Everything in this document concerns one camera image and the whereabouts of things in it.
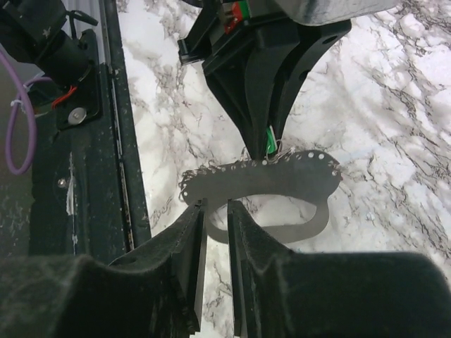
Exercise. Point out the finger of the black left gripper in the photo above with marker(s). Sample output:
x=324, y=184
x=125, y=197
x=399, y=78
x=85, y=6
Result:
x=314, y=41
x=237, y=79

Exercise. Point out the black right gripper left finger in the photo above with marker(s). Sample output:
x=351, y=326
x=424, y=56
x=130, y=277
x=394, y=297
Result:
x=153, y=291

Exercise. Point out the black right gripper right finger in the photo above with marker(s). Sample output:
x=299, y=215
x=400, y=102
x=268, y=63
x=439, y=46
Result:
x=278, y=292

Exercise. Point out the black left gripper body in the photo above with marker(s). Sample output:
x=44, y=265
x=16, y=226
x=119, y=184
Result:
x=240, y=34

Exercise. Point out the black mounting rail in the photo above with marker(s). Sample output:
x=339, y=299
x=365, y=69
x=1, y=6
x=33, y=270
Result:
x=86, y=178

